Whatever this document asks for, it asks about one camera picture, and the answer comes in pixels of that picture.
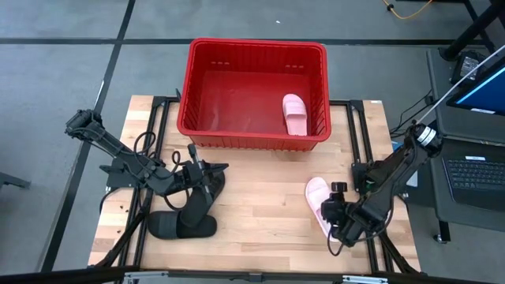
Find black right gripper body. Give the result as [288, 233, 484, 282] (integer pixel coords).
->
[330, 181, 386, 249]

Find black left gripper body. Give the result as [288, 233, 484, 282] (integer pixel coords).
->
[175, 144, 214, 204]

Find pink slide sandal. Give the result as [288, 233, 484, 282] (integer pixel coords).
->
[282, 93, 309, 137]
[304, 176, 344, 242]

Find black slide sandal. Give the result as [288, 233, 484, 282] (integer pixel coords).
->
[147, 211, 219, 241]
[179, 170, 226, 230]

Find red plastic bin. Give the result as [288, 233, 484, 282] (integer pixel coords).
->
[176, 37, 332, 153]

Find black laptop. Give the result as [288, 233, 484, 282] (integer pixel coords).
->
[429, 137, 505, 234]

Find thin white rod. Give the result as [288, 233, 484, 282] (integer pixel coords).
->
[417, 43, 505, 124]

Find grey equipment cart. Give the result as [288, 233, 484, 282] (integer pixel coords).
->
[425, 47, 505, 234]

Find monitor with blue screen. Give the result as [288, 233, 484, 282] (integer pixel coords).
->
[447, 65, 505, 116]

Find grey furniture foot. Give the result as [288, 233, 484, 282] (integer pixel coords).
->
[0, 171, 32, 191]

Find black power adapter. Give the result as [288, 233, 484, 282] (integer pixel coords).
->
[451, 50, 487, 86]

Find black tripod pole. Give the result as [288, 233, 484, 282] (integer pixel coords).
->
[440, 0, 505, 61]

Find silver metal bracket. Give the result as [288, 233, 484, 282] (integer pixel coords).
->
[122, 271, 159, 284]
[342, 275, 390, 284]

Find black aluminium frame rails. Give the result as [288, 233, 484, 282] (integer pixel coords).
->
[88, 94, 181, 273]
[329, 99, 421, 275]

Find black frame crossbar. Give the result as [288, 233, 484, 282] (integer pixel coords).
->
[0, 267, 505, 284]

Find yellow cable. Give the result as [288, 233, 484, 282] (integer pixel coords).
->
[381, 0, 434, 21]

